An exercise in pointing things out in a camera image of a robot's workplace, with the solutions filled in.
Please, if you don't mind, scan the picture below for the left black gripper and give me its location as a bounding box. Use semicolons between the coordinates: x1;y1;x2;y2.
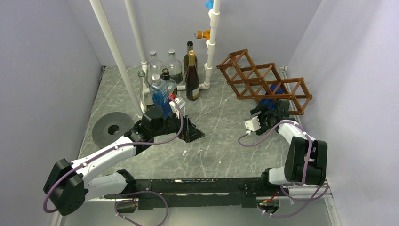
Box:
152;107;205;143

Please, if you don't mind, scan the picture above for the dark bottle gold cap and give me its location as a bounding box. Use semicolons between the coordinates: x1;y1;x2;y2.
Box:
185;50;200;101

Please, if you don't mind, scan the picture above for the blue labelled clear bottle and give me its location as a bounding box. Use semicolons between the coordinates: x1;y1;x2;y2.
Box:
149;74;173;117

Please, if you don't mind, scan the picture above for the small dark capped bottle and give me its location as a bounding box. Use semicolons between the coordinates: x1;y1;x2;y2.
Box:
162;68;178;98

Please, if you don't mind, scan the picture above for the clear bottle dark label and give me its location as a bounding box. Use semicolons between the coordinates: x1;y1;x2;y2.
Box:
166;49;183;85

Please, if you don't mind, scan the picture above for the clear bottle red green label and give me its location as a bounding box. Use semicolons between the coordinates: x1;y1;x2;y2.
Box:
147;50;165;81

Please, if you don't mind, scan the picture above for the dark bottle silver cap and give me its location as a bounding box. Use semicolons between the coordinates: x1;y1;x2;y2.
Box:
184;40;193;76

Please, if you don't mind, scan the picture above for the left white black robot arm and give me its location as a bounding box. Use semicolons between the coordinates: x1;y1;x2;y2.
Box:
43;106;205;216

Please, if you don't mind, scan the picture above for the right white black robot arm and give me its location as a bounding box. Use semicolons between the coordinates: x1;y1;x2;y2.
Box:
250;100;327;195

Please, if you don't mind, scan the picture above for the brown wooden wine rack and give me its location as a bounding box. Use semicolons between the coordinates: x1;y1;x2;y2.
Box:
216;49;313;115

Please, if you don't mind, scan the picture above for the standing clear empty bottle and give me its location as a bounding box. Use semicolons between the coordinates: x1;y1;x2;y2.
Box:
137;69;154;111

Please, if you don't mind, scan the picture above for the orange valve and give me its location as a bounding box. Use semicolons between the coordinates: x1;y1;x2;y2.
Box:
194;30;210;40

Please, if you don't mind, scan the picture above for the blue valve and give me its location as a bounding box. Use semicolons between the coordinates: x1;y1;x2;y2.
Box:
205;0;214;10

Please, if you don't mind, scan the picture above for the slanted white pvc pipe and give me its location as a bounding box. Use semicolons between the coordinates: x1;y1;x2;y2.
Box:
89;0;143;118

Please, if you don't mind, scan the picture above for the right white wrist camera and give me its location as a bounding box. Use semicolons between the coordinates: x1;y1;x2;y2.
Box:
243;116;261;132

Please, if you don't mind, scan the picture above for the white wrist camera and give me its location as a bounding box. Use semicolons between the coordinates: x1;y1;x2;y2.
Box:
169;94;186;119
243;116;261;132

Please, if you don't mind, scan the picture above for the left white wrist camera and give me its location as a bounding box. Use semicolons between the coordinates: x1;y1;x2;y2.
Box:
169;94;186;119

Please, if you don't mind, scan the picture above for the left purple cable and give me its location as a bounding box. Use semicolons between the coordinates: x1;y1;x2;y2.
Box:
43;96;184;226

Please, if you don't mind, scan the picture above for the purple cable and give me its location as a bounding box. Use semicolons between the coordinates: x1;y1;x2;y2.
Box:
237;120;330;218
43;96;184;226

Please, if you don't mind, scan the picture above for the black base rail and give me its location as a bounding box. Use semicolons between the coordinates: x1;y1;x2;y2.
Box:
104;172;283;210

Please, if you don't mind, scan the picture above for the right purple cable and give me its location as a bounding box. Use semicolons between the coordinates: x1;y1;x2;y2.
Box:
237;120;330;218

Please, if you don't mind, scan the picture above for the aluminium frame rail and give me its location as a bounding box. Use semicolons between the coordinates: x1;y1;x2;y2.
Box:
49;181;340;226

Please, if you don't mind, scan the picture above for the white pvc pipe frame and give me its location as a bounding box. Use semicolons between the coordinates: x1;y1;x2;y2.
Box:
124;0;220;90

